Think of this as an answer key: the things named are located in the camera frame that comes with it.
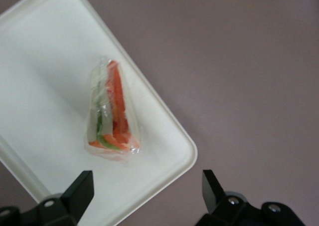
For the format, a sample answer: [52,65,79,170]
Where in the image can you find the plastic-wrapped triangle sandwich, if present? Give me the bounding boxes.
[84,55,143,162]

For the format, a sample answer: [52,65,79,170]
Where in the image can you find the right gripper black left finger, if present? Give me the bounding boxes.
[36,170,95,226]

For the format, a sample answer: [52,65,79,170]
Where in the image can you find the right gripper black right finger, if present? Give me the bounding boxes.
[196,169,260,226]

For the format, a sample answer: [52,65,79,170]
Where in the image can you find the cream rectangular tray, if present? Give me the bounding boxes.
[0,0,199,226]

